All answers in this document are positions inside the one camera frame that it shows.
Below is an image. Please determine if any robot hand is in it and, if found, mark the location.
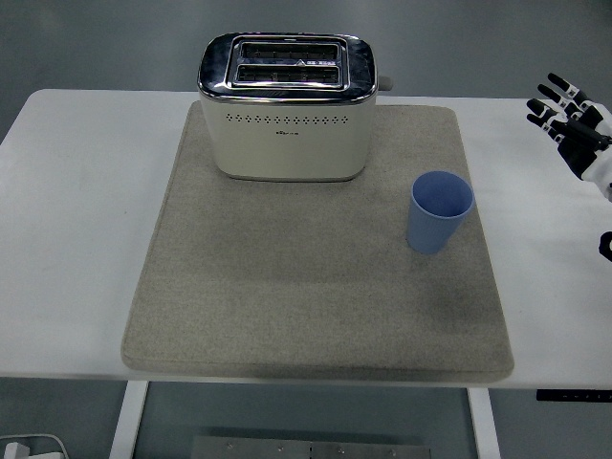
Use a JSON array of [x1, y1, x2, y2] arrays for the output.
[[525, 72, 612, 203]]

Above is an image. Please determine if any blue ribbed plastic cup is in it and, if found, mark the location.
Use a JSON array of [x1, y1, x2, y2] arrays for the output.
[[405, 170, 475, 256]]

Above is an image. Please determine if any black table control panel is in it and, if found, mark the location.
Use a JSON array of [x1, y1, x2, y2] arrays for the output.
[[535, 389, 612, 404]]

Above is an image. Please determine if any white table leg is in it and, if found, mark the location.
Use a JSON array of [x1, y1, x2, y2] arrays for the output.
[[108, 381, 151, 459], [466, 387, 503, 459]]

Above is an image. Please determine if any cream two-slot toaster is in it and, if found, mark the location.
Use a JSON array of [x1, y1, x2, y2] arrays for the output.
[[197, 32, 380, 184]]

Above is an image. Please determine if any beige felt table mat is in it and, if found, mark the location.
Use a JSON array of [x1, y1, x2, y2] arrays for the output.
[[120, 102, 515, 384]]

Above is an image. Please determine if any grey metal plate with screws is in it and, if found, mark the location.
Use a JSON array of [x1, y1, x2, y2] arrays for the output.
[[190, 434, 437, 459]]

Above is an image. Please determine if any white power adapter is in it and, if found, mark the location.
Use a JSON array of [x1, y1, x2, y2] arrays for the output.
[[1, 441, 33, 459]]

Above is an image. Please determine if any white power cable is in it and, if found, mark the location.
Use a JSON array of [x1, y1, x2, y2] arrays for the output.
[[0, 432, 69, 459]]

